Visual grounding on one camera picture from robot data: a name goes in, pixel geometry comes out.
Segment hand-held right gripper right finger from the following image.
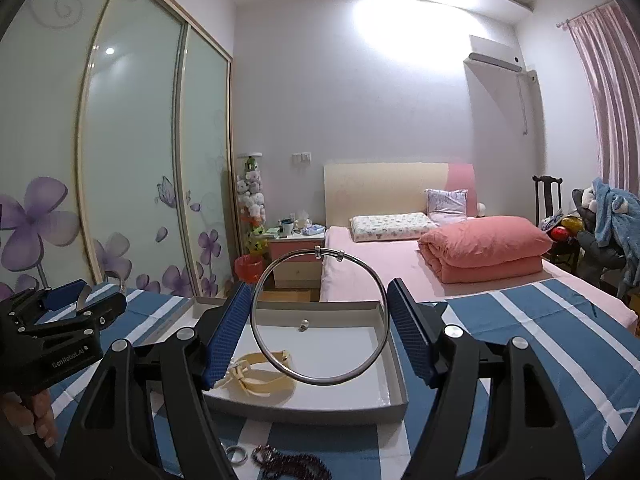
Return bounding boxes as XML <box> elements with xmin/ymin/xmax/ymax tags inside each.
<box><xmin>386</xmin><ymin>277</ymin><xmax>586</xmax><ymax>480</ymax></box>

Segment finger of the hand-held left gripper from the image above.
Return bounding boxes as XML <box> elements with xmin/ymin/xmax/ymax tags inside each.
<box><xmin>17</xmin><ymin>292</ymin><xmax>129</xmax><ymax>334</ymax></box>
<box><xmin>10</xmin><ymin>278</ymin><xmax>87</xmax><ymax>315</ymax></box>

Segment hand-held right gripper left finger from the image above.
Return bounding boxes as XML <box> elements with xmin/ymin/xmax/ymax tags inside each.
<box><xmin>57</xmin><ymin>280</ymin><xmax>253</xmax><ymax>480</ymax></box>

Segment silver cuff bangle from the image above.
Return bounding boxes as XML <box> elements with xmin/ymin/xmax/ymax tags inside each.
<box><xmin>75</xmin><ymin>270</ymin><xmax>126</xmax><ymax>316</ymax></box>

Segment yellow strap watch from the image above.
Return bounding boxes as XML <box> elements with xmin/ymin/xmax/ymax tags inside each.
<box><xmin>212</xmin><ymin>351</ymin><xmax>297</xmax><ymax>397</ymax></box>

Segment thin silver bangle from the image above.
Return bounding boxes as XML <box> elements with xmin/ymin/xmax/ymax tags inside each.
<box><xmin>251</xmin><ymin>245</ymin><xmax>389</xmax><ymax>386</ymax></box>

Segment grey cardboard tray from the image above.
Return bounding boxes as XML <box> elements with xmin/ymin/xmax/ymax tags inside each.
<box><xmin>191</xmin><ymin>295</ymin><xmax>410</xmax><ymax>426</ymax></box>

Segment person's left hand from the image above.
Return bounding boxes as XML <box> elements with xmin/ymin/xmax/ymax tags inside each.
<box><xmin>0</xmin><ymin>389</ymin><xmax>57</xmax><ymax>437</ymax></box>

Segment bed with beige pink headboard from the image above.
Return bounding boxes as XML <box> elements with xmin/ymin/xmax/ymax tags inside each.
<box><xmin>320</xmin><ymin>161</ymin><xmax>640</xmax><ymax>332</ymax></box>

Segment red bin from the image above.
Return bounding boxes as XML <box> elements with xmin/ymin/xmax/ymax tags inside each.
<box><xmin>235</xmin><ymin>254</ymin><xmax>266</xmax><ymax>284</ymax></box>

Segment pink nightstand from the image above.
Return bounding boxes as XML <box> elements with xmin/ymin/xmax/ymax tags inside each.
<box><xmin>267</xmin><ymin>225</ymin><xmax>328</xmax><ymax>290</ymax></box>

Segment white patterned pillow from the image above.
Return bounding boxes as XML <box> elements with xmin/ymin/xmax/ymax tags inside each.
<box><xmin>349</xmin><ymin>213</ymin><xmax>439</xmax><ymax>242</ymax></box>

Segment folded pink quilt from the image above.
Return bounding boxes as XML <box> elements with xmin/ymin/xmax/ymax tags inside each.
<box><xmin>417</xmin><ymin>215</ymin><xmax>555</xmax><ymax>285</ymax></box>

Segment blue white striped tablecloth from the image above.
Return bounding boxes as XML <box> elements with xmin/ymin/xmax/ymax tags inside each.
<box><xmin>30</xmin><ymin>280</ymin><xmax>640</xmax><ymax>480</ymax></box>

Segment purple floral pillow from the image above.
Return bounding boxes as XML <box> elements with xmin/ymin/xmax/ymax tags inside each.
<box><xmin>425</xmin><ymin>188</ymin><xmax>470</xmax><ymax>226</ymax></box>

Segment plush toy column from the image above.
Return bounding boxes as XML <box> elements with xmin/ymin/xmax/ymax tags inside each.
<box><xmin>236</xmin><ymin>152</ymin><xmax>269</xmax><ymax>261</ymax></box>

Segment flower print sliding wardrobe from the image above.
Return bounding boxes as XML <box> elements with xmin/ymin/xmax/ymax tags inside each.
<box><xmin>0</xmin><ymin>0</ymin><xmax>236</xmax><ymax>302</ymax></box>

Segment red and yellow balls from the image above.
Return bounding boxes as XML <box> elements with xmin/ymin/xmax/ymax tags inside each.
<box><xmin>547</xmin><ymin>214</ymin><xmax>584</xmax><ymax>244</ymax></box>

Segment dark wooden chair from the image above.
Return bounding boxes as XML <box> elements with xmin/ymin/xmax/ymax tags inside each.
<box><xmin>532</xmin><ymin>175</ymin><xmax>566</xmax><ymax>231</ymax></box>

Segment dark stroller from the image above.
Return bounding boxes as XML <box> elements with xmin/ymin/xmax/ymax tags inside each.
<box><xmin>570</xmin><ymin>187</ymin><xmax>632</xmax><ymax>302</ymax></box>

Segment blue plush garment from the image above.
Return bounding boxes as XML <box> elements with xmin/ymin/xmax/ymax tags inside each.
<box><xmin>592</xmin><ymin>177</ymin><xmax>640</xmax><ymax>262</ymax></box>

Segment white air conditioner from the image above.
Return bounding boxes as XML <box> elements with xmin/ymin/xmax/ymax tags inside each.
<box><xmin>463</xmin><ymin>35</ymin><xmax>524</xmax><ymax>74</ymax></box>

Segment pink curtain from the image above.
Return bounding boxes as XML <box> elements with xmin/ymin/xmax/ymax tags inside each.
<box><xmin>567</xmin><ymin>2</ymin><xmax>640</xmax><ymax>202</ymax></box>

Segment curtain rod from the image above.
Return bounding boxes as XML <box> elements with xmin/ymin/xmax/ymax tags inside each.
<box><xmin>556</xmin><ymin>2</ymin><xmax>621</xmax><ymax>29</ymax></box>

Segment dark bead bracelet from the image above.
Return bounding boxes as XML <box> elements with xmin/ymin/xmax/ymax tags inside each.
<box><xmin>251</xmin><ymin>443</ymin><xmax>333</xmax><ymax>480</ymax></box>

